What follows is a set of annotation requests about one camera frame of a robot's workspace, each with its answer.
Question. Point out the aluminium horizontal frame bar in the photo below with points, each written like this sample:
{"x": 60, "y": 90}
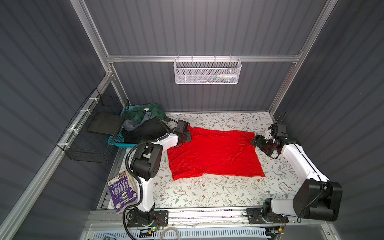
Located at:
{"x": 214, "y": 58}

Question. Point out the black wire mesh basket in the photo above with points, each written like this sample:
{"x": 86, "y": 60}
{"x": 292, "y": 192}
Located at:
{"x": 98, "y": 120}

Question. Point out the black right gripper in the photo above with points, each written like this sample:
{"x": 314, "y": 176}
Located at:
{"x": 257, "y": 141}

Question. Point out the white wire mesh basket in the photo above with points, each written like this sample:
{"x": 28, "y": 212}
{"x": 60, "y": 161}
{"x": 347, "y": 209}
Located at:
{"x": 207, "y": 73}

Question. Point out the green t shirt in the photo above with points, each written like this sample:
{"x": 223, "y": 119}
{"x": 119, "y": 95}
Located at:
{"x": 137, "y": 112}

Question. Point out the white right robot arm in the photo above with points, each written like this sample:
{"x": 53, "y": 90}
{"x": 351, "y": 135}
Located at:
{"x": 317, "y": 199}

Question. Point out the aluminium corner frame post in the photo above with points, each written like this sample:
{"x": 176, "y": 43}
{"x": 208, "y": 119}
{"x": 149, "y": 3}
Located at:
{"x": 303, "y": 53}

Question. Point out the teal plastic laundry basket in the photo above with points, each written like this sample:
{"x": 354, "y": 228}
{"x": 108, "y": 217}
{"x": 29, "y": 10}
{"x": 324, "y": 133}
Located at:
{"x": 118, "y": 139}

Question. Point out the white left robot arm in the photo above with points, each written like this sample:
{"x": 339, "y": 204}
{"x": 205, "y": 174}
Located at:
{"x": 144, "y": 166}

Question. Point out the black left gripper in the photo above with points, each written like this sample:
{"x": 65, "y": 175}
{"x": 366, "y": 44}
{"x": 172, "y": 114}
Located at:
{"x": 188, "y": 136}

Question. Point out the white slotted cable duct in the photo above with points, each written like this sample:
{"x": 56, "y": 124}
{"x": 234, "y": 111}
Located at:
{"x": 205, "y": 233}

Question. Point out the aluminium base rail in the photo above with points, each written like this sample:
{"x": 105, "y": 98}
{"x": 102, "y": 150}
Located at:
{"x": 177, "y": 217}

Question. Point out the grey t shirt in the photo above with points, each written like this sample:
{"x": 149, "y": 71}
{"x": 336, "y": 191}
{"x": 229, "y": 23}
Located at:
{"x": 135, "y": 123}

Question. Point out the black t shirt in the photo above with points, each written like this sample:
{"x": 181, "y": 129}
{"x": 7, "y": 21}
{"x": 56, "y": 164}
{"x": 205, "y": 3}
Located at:
{"x": 150, "y": 129}

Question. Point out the red t shirt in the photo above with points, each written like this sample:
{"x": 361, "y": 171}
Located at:
{"x": 224, "y": 153}

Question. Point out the purple booklet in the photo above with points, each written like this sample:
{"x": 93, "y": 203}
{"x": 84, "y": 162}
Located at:
{"x": 122, "y": 192}

